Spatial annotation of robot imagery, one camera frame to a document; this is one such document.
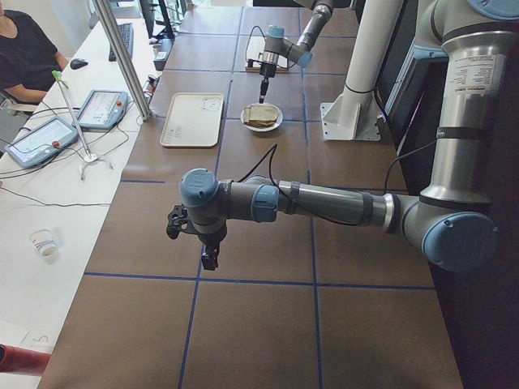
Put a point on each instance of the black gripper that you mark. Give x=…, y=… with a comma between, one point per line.
x=266, y=72
x=212, y=237

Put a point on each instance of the brown bread slice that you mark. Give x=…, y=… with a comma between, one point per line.
x=260, y=115

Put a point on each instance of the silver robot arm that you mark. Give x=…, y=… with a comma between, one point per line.
x=447, y=221
x=299, y=52

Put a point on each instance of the white round plate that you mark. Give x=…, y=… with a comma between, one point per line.
x=272, y=127

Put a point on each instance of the light wooden cutting board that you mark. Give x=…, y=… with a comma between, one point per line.
x=255, y=50

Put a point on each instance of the cream bear serving tray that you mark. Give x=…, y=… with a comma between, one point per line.
x=193, y=120

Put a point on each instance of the black keyboard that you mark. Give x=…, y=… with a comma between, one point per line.
x=126, y=32

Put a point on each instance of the silver rod stand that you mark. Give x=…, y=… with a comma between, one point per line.
x=89, y=158

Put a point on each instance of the far blue teach pendant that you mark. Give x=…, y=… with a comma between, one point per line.
x=102, y=110

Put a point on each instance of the blue teach pendant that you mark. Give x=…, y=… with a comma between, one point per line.
x=102, y=110
x=42, y=143

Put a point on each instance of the paper cup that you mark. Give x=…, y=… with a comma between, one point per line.
x=44, y=243

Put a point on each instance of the black computer mouse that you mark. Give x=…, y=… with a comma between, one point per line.
x=77, y=63

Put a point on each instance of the near blue teach pendant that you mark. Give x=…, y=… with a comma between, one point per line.
x=42, y=143

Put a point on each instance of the person in black shirt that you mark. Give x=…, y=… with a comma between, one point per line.
x=28, y=58

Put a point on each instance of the white pedestal column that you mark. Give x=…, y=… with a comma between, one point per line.
x=353, y=114

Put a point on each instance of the aluminium frame post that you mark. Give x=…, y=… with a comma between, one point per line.
x=125, y=63

